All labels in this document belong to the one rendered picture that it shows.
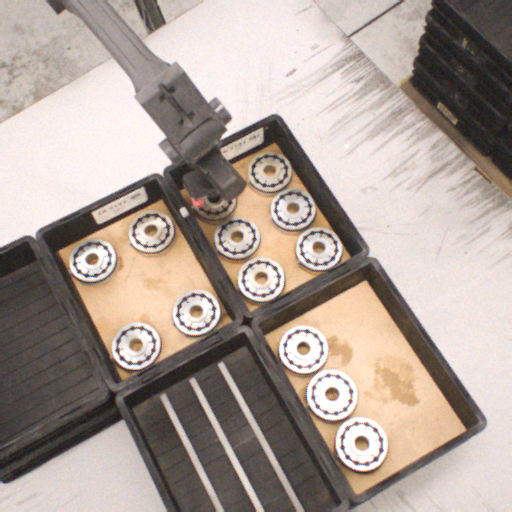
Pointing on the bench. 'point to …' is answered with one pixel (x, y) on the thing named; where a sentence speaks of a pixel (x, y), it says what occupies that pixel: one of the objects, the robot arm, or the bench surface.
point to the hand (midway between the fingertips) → (213, 198)
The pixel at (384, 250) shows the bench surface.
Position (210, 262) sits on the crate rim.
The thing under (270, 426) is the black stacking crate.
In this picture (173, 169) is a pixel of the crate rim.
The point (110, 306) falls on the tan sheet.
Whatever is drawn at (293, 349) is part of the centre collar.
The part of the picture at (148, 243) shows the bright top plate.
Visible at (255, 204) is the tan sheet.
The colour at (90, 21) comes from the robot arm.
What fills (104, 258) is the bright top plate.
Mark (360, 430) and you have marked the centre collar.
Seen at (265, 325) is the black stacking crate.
